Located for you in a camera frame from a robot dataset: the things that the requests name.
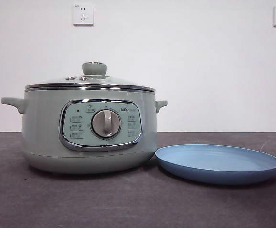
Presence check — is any glass lid with green knob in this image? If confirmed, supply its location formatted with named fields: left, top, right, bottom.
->
left=25, top=61, right=157, bottom=92

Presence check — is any blue round plate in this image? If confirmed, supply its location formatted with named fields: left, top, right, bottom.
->
left=155, top=143, right=276, bottom=185

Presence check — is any pale green electric steamer pot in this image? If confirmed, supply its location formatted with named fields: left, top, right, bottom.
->
left=1, top=86, right=168, bottom=175

